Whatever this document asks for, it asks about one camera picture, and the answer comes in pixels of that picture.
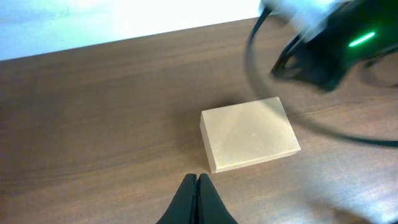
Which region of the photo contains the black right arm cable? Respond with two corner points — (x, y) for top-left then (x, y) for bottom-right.
(244, 6), (398, 149)

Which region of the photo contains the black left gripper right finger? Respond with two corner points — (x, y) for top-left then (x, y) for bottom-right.
(197, 174), (237, 224)

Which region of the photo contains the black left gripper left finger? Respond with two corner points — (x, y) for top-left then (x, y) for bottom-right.
(157, 174), (197, 224)

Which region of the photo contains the cardboard box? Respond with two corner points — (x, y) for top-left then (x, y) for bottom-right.
(200, 97), (301, 174)

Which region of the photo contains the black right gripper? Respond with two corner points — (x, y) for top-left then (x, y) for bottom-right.
(271, 0), (397, 91)

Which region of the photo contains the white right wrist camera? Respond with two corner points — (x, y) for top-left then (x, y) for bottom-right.
(260, 0), (349, 42)

